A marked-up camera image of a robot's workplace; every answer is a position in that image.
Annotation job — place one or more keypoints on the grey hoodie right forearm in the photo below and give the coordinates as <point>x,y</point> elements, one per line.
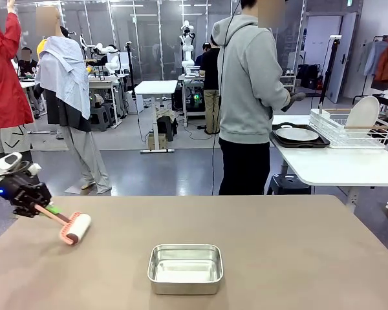
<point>276,95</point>

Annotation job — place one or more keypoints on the grey plastic stool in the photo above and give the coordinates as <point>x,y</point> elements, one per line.
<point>99,117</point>

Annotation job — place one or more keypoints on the grey round plate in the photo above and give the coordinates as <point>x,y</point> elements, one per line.
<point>297,134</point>

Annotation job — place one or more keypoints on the tall white background robot arm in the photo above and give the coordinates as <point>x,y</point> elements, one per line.
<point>187,48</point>

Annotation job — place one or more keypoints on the person in red coat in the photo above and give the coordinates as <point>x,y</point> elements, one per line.
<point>3,80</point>

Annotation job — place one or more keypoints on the cardboard box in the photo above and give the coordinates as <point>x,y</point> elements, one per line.
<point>156,141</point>

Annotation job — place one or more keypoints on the black serving tray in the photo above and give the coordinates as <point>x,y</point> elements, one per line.
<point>278,140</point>

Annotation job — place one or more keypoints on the person in black shirt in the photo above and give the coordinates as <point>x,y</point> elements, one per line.
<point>211,84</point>

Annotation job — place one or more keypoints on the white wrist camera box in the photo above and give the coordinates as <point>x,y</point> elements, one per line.
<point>34,168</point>

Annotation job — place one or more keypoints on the person in grey hoodie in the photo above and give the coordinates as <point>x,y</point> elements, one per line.
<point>245,80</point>

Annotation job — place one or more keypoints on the black stool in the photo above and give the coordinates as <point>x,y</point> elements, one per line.
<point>289,185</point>

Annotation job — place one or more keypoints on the white door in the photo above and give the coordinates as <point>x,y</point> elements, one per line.
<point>342,58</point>

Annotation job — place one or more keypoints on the dark stool with cloth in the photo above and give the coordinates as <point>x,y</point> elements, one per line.
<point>168,124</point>

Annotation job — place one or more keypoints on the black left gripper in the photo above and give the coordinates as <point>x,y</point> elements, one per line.
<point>6,189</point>

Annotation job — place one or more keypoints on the white standing desk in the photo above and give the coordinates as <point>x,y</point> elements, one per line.
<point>156,87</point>

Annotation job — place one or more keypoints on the white oval plate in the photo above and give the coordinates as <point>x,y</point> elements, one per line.
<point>363,111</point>

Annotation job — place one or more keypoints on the light blue hanging shirt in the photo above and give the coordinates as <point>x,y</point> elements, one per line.
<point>373,58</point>

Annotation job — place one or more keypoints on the white side table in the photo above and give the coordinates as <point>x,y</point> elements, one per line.
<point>342,164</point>

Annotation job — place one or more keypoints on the low white background robot arm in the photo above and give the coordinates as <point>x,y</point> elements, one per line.
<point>110,56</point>

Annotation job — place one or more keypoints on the black bags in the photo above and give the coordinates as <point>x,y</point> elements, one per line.
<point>308,77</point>

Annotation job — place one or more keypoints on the seated person in black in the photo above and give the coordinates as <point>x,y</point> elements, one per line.
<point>27,64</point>

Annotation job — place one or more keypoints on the rectangular metal tray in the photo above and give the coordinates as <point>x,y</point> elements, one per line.
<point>185,271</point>

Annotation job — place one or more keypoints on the person's gloved right hand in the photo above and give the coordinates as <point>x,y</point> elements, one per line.
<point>295,97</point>

